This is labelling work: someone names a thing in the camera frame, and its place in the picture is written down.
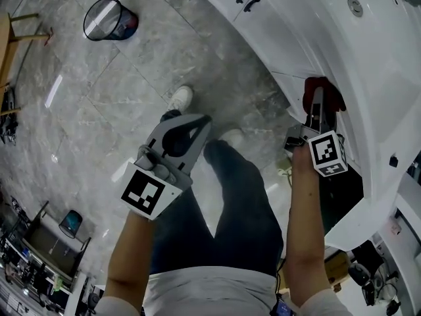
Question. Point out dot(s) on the dark framed desk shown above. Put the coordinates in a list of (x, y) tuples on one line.
[(42, 242)]

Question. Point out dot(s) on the cluttered workbench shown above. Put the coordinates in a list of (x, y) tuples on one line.
[(33, 281)]

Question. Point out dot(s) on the person's white left shoe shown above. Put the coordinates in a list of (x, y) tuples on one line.
[(180, 98)]

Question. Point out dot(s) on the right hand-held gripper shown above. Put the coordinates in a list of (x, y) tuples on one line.
[(329, 153)]

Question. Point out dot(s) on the person's left forearm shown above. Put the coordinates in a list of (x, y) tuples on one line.
[(128, 258)]

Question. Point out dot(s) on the black bin teal liner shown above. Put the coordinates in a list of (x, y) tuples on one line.
[(70, 222)]

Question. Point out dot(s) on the small brown cardboard box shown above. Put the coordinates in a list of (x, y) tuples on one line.
[(337, 270)]

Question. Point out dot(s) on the white shelf unit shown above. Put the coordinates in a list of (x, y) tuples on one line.
[(411, 209)]

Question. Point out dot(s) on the white vanity cabinet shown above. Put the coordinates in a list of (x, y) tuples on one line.
[(263, 35)]

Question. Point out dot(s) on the person's dark trousers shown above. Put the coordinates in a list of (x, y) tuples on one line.
[(243, 209)]

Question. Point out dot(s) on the small black block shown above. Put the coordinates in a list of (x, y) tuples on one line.
[(393, 161)]

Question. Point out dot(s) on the person's white shoe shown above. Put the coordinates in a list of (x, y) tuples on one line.
[(232, 137), (180, 98)]

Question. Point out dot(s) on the black gear pile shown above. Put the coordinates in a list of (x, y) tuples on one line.
[(8, 123)]

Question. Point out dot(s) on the person's white right shoe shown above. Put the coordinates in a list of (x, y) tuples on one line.
[(232, 137)]

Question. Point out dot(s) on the white and green bathtub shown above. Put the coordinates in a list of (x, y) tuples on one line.
[(358, 229)]

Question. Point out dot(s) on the small pink item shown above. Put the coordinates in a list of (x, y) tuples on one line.
[(397, 228)]

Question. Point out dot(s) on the chrome sink drain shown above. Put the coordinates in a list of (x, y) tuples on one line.
[(355, 7)]

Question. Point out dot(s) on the red hooked tool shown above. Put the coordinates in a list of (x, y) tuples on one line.
[(48, 36)]

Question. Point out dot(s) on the red-brown cloth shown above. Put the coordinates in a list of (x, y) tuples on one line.
[(332, 95)]

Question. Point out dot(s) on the person's white shirt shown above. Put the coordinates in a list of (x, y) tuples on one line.
[(210, 291)]

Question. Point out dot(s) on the black belt-worn device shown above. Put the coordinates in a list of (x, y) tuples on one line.
[(282, 308)]

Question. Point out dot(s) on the white power strip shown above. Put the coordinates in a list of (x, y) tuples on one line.
[(283, 173)]

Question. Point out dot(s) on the light wooden table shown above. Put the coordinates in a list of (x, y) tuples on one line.
[(5, 54)]

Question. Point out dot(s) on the black mesh waste bin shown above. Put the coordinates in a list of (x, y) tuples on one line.
[(125, 25)]

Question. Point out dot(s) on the black round device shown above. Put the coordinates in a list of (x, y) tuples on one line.
[(358, 273)]

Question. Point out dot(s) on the person's right forearm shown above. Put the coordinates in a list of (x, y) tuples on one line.
[(306, 226)]

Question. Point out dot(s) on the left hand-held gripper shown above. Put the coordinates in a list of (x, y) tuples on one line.
[(144, 193)]

